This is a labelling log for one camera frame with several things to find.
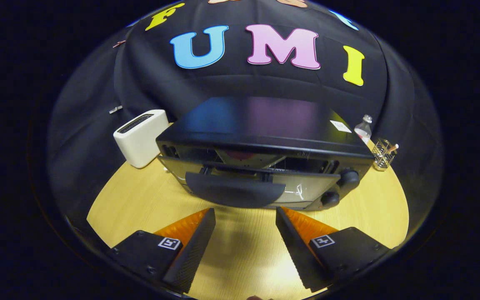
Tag clear plastic bottle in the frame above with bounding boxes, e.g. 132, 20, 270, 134
354, 115, 373, 144

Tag black toaster oven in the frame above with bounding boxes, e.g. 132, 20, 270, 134
155, 97, 375, 211

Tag metal wire holder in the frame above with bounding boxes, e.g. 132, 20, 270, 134
371, 138, 399, 171

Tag white bread toaster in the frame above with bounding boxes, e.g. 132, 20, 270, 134
113, 109, 170, 169

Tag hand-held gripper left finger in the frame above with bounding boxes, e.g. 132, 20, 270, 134
107, 207, 216, 294

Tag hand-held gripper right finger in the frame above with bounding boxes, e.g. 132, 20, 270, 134
275, 206, 390, 292

